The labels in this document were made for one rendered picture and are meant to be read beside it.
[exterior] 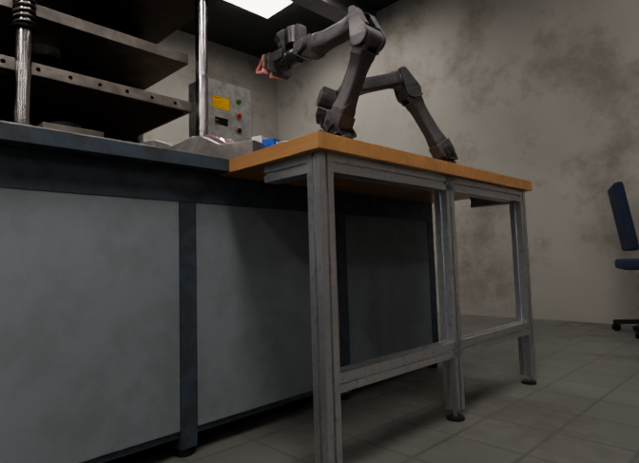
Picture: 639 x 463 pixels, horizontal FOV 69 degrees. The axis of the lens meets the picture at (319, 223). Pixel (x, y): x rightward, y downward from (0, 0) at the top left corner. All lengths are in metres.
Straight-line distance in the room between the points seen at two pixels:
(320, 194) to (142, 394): 0.66
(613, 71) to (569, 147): 0.59
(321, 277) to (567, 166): 3.14
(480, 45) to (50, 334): 4.08
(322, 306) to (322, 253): 0.12
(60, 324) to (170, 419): 0.38
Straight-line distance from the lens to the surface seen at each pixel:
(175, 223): 1.31
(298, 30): 1.70
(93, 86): 2.23
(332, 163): 1.14
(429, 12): 5.03
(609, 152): 3.97
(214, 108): 2.57
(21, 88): 2.09
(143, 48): 2.43
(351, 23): 1.48
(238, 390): 1.46
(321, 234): 1.08
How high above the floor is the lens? 0.50
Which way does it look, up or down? 5 degrees up
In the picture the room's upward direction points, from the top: 2 degrees counter-clockwise
